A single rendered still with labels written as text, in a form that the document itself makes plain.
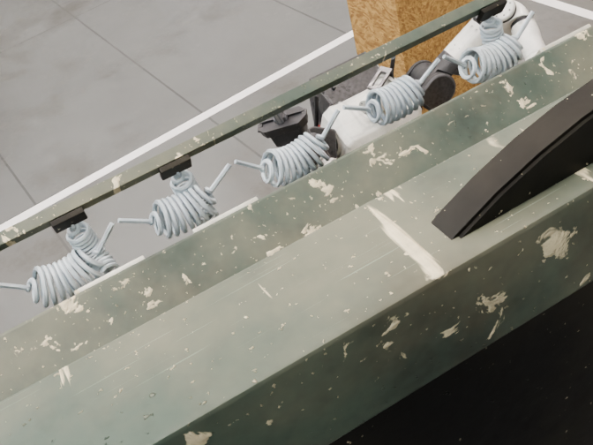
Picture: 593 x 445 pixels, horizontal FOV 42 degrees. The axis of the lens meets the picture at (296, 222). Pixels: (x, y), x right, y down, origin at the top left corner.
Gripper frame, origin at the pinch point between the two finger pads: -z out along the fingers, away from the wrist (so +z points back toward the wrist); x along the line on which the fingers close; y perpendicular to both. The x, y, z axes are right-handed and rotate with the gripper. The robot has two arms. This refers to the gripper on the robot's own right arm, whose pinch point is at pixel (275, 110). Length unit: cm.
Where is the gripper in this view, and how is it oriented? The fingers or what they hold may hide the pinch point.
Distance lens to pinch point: 182.9
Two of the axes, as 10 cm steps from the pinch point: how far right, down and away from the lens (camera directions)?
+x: 9.2, -2.3, -3.3
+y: -0.1, 8.1, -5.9
